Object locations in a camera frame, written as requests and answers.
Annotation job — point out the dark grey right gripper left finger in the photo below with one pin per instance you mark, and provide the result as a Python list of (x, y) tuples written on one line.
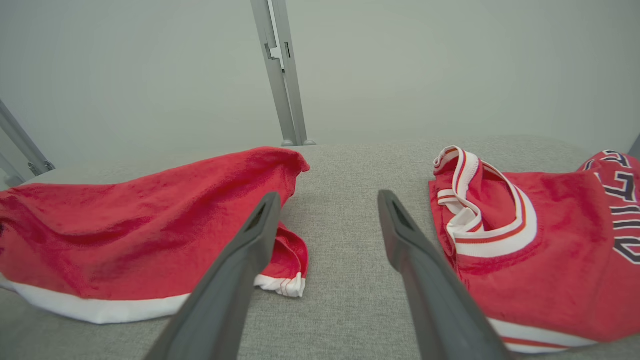
[(225, 310)]

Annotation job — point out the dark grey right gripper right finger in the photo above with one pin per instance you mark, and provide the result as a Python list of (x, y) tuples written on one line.
[(440, 320)]

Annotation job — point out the red shirt with white sleeves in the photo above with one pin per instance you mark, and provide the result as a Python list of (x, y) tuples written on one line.
[(125, 225)]

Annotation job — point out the red jersey with striped neckline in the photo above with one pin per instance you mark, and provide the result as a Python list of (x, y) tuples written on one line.
[(550, 240)]

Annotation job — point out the grey aluminium post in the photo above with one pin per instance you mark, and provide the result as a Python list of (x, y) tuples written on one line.
[(280, 75)]

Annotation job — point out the grey metal frame bar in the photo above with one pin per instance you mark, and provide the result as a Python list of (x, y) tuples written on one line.
[(20, 132)]

